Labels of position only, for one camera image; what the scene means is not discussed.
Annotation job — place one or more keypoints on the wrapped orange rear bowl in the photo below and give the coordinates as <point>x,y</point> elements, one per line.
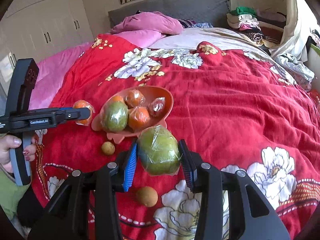
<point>134,98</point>

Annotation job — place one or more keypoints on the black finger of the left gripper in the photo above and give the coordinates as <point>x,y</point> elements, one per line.
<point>76,115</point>

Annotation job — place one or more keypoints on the dark red wrapped fruit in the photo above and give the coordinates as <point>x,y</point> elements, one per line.
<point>155,108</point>

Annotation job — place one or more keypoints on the magenta pillow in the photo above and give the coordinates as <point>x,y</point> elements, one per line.
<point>154,21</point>

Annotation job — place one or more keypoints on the pink flower-shaped fruit bowl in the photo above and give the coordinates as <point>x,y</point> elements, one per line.
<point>147,106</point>

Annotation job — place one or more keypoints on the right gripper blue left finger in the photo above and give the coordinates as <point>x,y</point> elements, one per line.
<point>66,214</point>

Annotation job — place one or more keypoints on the orange outside bowl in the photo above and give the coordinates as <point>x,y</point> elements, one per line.
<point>82,104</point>

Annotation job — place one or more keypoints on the grey padded headboard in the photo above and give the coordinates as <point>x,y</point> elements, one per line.
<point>200,11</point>

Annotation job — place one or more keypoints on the left hand painted nails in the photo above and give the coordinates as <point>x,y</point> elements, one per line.
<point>10,141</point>

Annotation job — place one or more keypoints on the green wrapped fruit in bowl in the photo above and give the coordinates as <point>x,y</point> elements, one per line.
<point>115,117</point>

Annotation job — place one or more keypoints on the beige sheet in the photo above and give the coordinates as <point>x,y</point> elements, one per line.
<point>220,37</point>

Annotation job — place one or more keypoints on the small brown round fruit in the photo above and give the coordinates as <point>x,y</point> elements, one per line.
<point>108,148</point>

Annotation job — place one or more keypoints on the white wardrobe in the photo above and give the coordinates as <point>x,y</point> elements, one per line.
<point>38,29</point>

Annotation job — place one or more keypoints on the larger brown round fruit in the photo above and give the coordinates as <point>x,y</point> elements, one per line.
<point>147,196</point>

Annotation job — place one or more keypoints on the large green fruit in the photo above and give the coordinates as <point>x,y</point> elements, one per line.
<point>158,151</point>

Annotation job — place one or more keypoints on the crumpled striped cloth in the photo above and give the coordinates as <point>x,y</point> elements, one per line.
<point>302,75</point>

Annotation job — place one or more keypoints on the pink blanket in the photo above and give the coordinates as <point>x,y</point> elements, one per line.
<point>53,68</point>

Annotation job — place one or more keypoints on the cream curtain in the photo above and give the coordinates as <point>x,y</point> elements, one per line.
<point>300,22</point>

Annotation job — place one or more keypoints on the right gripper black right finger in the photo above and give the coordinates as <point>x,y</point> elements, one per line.
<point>251,216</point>

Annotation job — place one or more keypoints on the green sleeve forearm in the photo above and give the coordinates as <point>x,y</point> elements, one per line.
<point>10,194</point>

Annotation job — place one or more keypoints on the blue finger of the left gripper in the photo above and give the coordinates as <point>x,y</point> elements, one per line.
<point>70,109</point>

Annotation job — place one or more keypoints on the pile of folded clothes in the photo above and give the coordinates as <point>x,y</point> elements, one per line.
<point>261,28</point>

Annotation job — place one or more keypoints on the wrapped orange left bowl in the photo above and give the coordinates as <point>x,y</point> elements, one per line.
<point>138,118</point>

